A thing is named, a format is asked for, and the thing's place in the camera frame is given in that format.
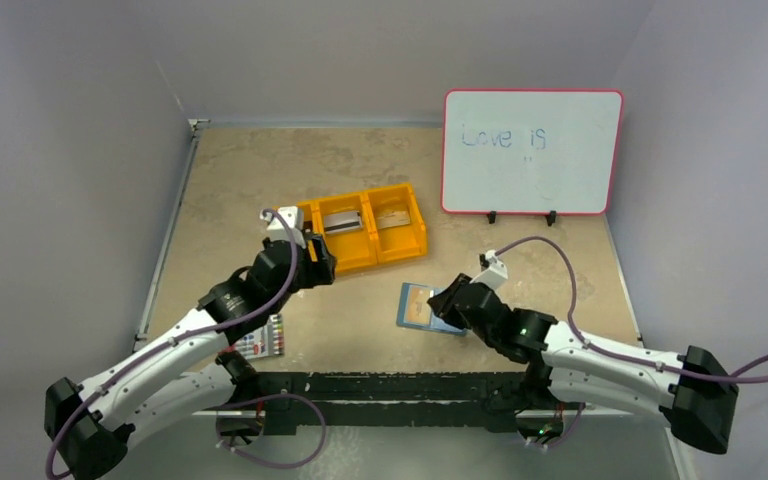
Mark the silver card in bin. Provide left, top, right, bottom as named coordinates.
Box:
left=323, top=210, right=364, bottom=235

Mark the right whiteboard stand foot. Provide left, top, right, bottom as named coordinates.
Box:
left=545, top=210, right=558, bottom=227

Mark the pink framed whiteboard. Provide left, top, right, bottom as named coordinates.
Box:
left=440, top=88, right=625, bottom=215

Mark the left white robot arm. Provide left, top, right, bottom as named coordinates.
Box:
left=44, top=231, right=337, bottom=479

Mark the right yellow bin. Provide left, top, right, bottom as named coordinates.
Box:
left=366, top=183, right=429, bottom=265

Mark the marker pen pack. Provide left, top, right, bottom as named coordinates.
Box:
left=233, top=314, right=285, bottom=360

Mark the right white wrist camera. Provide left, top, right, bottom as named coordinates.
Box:
left=472, top=249, right=508, bottom=291

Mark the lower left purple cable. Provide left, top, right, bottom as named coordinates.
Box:
left=214, top=394, right=328, bottom=470

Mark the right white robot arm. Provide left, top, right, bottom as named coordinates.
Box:
left=427, top=274, right=739, bottom=455

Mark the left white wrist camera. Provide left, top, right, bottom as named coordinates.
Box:
left=259, top=206, right=306, bottom=248

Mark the middle yellow bin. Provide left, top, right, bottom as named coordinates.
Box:
left=297, top=191, right=378, bottom=277

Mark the blue card holder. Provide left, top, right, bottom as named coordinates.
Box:
left=396, top=283, right=467, bottom=337

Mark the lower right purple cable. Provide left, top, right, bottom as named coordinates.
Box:
left=523, top=404, right=589, bottom=453

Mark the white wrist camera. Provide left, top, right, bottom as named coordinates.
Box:
left=259, top=206, right=306, bottom=248
left=472, top=249, right=508, bottom=291

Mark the yellow bin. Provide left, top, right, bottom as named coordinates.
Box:
left=366, top=183, right=429, bottom=265
left=297, top=191, right=378, bottom=277

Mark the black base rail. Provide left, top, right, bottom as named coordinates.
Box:
left=191, top=370, right=587, bottom=435

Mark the purple cable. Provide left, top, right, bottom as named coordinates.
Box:
left=214, top=394, right=328, bottom=470
left=44, top=208, right=300, bottom=480
left=523, top=404, right=589, bottom=453
left=493, top=236, right=768, bottom=386

